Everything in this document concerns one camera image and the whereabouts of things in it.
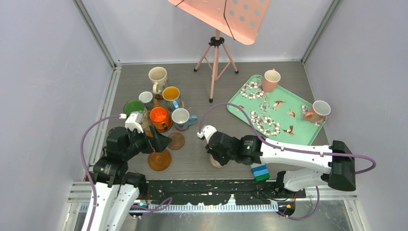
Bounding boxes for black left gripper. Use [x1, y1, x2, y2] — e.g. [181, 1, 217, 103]
[123, 124, 171, 159]

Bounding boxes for large ridged brown wooden coaster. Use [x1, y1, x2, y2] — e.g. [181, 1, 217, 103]
[152, 124, 173, 133]

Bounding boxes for dark walnut coaster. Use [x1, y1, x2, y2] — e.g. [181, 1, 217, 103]
[168, 132, 185, 150]

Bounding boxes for orange mug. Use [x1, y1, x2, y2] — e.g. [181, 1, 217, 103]
[149, 107, 172, 129]

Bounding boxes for white inside teal mug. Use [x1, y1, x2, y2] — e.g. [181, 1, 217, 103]
[171, 108, 198, 131]

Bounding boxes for pink inside floral mug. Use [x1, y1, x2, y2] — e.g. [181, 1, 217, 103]
[209, 154, 229, 168]

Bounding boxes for light plain wooden coaster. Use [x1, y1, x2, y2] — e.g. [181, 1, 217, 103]
[153, 98, 160, 108]

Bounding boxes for green inside cream mug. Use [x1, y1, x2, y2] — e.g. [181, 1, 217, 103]
[124, 100, 150, 128]

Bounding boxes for small blue patterned mug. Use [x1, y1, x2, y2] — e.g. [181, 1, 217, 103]
[139, 91, 154, 111]

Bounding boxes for yellow inside blue mug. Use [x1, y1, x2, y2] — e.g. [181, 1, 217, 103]
[162, 86, 184, 113]

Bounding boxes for cream shell pattern mug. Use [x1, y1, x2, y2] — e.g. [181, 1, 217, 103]
[148, 67, 170, 95]

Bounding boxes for pink white inside mug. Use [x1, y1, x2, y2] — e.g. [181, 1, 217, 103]
[262, 69, 281, 92]

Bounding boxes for peach mug white inside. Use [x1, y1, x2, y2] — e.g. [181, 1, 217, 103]
[304, 100, 331, 123]

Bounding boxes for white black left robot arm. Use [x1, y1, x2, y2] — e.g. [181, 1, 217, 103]
[82, 126, 172, 231]

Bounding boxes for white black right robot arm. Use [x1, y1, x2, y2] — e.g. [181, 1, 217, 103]
[197, 126, 356, 198]

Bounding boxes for ridged brown coaster back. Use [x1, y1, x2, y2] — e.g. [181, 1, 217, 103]
[154, 93, 164, 100]

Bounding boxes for blue green toy brick stack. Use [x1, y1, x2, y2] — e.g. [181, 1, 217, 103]
[251, 164, 270, 182]

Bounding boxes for mint green floral tray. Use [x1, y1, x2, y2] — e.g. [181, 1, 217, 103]
[227, 75, 326, 145]

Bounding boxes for pink music stand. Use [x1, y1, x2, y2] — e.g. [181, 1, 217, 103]
[170, 0, 271, 103]

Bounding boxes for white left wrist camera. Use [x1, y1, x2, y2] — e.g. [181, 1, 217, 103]
[119, 112, 144, 134]

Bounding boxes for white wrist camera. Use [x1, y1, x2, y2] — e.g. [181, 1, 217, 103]
[197, 125, 217, 144]
[119, 112, 144, 134]

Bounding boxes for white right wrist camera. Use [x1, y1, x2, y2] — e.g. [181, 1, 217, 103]
[197, 125, 217, 144]

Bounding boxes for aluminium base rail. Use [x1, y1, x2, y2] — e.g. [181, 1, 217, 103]
[67, 180, 357, 220]

